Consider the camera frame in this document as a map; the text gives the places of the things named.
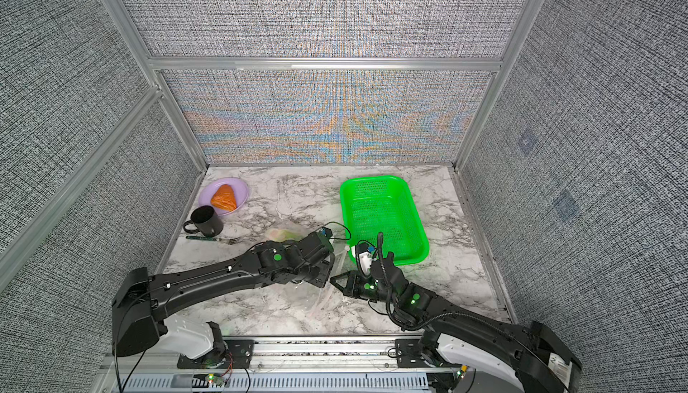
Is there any green chinese cabbage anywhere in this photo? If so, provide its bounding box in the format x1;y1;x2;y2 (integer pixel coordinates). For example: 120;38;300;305
265;228;304;242

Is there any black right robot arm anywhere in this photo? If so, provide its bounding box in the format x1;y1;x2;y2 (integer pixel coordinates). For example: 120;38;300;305
330;237;582;392

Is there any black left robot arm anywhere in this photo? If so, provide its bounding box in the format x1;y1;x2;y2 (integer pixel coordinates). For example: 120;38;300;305
112;227;335;359

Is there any green plastic basket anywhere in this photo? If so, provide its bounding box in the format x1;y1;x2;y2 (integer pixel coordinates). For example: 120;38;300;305
340;176;429;266

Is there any purple plate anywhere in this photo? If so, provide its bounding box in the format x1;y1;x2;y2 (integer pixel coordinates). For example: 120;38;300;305
197;177;250;217

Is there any orange croissant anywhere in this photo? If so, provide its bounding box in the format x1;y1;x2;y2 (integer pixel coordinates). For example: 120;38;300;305
211;184;238;212

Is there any black mug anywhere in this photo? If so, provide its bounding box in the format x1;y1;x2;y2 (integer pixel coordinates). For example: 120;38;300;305
183;205;224;237

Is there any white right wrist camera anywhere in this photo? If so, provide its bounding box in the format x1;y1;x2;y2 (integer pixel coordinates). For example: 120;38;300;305
352;245;373;278

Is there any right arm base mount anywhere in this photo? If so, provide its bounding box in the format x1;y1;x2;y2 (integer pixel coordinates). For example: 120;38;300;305
391;337;469;379

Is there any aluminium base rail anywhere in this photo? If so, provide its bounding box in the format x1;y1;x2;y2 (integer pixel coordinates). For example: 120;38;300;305
96;335;539;393

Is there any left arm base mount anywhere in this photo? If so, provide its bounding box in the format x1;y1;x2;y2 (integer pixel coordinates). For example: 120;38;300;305
177;322;255;370

